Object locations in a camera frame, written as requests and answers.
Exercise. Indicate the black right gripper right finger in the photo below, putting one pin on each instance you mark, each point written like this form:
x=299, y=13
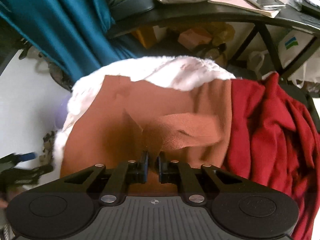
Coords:
x=194, y=185

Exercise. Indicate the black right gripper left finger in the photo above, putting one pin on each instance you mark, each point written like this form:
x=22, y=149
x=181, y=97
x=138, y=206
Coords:
x=109, y=186

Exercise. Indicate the rust orange knit sweater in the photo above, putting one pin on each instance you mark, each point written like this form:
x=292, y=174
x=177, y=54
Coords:
x=127, y=118

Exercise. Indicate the dark red garment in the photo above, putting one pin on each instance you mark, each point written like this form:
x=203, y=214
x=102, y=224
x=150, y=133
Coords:
x=274, y=142

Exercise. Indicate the white fluffy blanket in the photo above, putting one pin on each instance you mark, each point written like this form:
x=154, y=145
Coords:
x=181, y=73

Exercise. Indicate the teal blue curtain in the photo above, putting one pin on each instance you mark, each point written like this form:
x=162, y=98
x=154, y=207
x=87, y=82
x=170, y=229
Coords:
x=72, y=33

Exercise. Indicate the white tote bag with logo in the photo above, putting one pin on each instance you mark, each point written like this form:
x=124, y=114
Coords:
x=289, y=47

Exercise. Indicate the black curved desk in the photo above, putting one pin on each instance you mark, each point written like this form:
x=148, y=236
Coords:
x=164, y=15

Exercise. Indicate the papers and books on desk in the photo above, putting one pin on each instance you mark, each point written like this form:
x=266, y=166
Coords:
x=269, y=8

